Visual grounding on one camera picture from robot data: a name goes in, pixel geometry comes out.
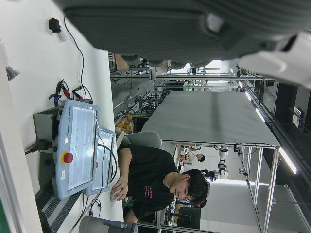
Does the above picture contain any grey metal control box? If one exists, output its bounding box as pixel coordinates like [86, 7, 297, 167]
[33, 106, 65, 192]

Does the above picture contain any yellow parts stack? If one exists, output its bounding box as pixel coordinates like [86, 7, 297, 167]
[116, 115, 134, 133]

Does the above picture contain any black background monitor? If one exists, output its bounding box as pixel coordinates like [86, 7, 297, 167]
[177, 206, 202, 230]

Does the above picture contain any grey office chair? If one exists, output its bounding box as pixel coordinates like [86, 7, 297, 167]
[118, 131, 163, 150]

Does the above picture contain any black plug adapter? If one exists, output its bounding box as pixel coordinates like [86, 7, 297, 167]
[48, 17, 68, 42]

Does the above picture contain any thin black adapter cable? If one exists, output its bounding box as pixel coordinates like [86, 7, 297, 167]
[63, 18, 94, 104]

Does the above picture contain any small screw bag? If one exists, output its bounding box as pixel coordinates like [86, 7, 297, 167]
[6, 67, 20, 82]

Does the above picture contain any thick black pendant cable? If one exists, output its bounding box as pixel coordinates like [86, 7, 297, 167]
[96, 142, 119, 187]

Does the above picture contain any red black alligator clip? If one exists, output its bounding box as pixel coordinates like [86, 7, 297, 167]
[72, 86, 93, 100]
[56, 79, 71, 99]

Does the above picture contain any black power cable plug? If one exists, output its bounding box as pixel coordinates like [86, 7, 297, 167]
[24, 139, 53, 156]

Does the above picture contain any seated person with black hair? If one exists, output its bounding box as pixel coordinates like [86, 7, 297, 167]
[191, 198, 207, 209]

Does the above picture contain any aluminium frame rack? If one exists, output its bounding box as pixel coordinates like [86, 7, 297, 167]
[155, 142, 282, 233]

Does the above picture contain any ribbed grey heatsink unit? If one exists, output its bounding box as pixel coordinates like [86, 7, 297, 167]
[35, 188, 85, 233]

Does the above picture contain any grey water bottle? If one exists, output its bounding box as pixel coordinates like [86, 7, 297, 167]
[79, 215, 138, 233]

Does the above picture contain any person in white shirt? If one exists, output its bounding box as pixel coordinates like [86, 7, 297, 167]
[187, 148, 206, 163]

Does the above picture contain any brown cardboard carton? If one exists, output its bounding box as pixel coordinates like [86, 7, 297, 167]
[114, 54, 130, 71]

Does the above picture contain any blue grey teach pendant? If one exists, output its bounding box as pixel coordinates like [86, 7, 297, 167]
[86, 127, 116, 196]
[54, 99, 100, 200]

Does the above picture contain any left robot dexterous hand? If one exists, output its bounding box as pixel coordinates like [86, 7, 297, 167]
[52, 0, 311, 89]

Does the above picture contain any grey backdrop sheet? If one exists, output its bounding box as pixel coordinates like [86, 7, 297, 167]
[140, 91, 280, 148]

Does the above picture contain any person in black shirt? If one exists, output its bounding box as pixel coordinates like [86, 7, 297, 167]
[110, 144, 211, 224]

